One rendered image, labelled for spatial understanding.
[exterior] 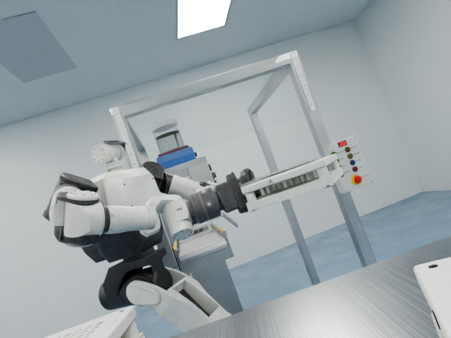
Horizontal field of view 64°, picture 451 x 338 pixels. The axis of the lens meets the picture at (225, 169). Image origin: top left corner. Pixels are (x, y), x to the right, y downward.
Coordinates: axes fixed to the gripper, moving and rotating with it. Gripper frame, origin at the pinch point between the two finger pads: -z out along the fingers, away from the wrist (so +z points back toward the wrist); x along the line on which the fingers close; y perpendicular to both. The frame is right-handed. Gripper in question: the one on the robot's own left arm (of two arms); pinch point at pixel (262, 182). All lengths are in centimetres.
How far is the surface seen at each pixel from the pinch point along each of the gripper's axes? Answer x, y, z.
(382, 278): 18, 52, -40
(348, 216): 34, -84, 4
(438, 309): 11, 78, -51
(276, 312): 18, 59, -26
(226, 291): 49, -52, 72
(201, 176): -14, -46, 57
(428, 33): -93, -426, -64
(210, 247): 23, -42, 64
